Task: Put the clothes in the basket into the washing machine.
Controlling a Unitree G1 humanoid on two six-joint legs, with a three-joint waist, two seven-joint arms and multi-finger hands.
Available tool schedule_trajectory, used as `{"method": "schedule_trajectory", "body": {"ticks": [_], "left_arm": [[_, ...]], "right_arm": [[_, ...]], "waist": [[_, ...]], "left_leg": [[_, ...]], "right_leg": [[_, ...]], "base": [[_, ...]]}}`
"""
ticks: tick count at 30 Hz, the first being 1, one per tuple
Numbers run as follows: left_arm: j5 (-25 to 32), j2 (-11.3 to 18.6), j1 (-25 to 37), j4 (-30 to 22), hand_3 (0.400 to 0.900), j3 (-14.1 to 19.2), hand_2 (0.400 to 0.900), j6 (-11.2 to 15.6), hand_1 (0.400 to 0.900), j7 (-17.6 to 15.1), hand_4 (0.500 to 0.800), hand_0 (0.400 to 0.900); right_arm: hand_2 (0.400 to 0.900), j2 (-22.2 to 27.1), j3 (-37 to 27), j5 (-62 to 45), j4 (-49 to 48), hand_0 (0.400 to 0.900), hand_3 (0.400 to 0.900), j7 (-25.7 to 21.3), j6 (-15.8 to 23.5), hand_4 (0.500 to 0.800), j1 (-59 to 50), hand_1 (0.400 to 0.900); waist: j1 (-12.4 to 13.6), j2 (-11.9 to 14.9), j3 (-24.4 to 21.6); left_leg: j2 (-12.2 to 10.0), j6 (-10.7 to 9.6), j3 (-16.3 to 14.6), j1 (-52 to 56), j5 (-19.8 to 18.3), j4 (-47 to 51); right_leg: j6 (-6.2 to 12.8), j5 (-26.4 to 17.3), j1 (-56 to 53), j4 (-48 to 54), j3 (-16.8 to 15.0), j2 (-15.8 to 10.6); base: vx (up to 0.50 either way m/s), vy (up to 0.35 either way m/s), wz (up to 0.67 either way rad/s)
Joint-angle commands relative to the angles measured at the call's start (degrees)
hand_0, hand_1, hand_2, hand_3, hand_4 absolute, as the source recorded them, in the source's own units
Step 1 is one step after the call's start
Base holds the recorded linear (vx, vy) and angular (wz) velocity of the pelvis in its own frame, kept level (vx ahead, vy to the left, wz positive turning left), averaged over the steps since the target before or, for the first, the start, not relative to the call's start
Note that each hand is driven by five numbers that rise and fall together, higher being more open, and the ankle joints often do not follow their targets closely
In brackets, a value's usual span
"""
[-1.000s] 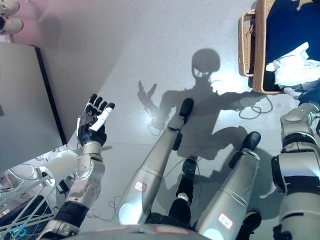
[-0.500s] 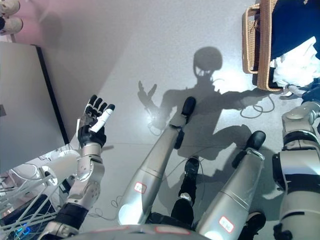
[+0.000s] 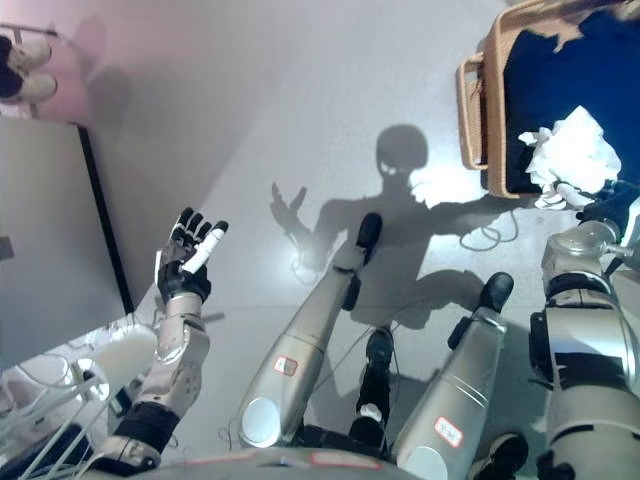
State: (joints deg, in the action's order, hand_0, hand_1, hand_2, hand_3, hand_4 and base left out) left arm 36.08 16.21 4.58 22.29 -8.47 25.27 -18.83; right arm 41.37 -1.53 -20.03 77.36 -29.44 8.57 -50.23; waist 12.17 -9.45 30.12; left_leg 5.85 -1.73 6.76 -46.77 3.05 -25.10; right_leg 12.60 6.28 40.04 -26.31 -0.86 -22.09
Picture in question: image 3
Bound thin floor cable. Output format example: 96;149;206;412
459;208;522;252

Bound white garment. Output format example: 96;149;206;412
517;105;624;195

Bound black operator shoe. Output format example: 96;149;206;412
348;326;397;451

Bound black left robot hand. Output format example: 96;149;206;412
156;207;231;304

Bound brown woven laundry basket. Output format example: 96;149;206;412
455;0;640;200

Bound black and white sneaker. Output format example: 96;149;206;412
472;432;530;480

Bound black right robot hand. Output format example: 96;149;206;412
536;179;640;234

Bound silver left robot leg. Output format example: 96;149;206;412
237;211;385;449

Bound grey robot torso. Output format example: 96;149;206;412
159;446;397;480

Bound white rounded device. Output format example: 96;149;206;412
92;325;160;387

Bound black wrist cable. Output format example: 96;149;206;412
602;239;640;279

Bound white cable bundle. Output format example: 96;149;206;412
0;319;151;480

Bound dark navy garment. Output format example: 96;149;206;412
503;8;640;195

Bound grey panel with black edge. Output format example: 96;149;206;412
0;116;136;372

